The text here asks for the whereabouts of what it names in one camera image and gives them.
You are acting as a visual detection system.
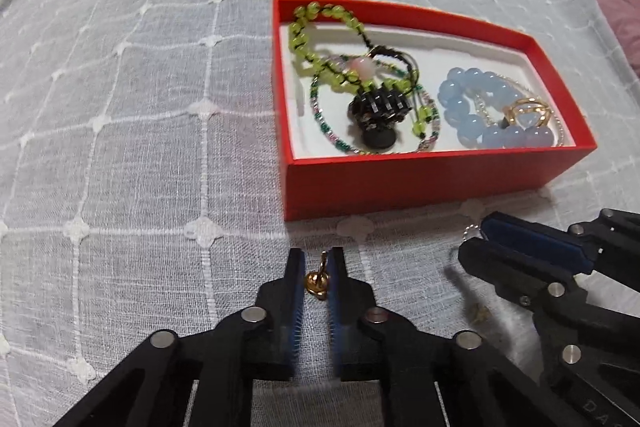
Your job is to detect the blue bead bracelet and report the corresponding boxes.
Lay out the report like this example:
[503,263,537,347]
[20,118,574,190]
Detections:
[437,67,557,150]

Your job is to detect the gold ring with clear stone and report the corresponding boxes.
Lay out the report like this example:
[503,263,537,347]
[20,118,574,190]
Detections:
[501,98,553,130]

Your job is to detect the multicolour seed bead bracelet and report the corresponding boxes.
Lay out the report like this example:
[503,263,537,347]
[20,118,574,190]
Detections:
[309,57,442,156]

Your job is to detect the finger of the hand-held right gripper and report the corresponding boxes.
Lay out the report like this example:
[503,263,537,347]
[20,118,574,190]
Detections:
[481,208,640,293]
[457,241,640,427]

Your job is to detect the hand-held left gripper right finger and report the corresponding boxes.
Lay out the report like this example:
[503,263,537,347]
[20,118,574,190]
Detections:
[327,247,596,427]

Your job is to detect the silver chain bracelet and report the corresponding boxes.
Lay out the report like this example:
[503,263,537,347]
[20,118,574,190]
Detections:
[472,76,568,146]

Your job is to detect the pink cloth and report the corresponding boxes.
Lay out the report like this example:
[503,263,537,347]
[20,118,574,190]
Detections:
[565,0,640,80]

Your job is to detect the black bead charm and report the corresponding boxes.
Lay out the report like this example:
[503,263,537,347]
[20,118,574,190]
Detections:
[347,89,412,155]

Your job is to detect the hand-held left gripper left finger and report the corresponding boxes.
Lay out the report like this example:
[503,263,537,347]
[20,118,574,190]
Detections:
[52,248,307,427]

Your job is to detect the green bead bracelet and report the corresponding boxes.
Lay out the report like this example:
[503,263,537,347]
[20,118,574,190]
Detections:
[287,2,433,138]

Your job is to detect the ring with gold ball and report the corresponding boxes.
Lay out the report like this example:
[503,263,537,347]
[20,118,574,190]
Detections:
[304,251,332,301]

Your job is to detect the red cardboard box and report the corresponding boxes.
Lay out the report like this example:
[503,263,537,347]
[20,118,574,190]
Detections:
[271,0,598,222]

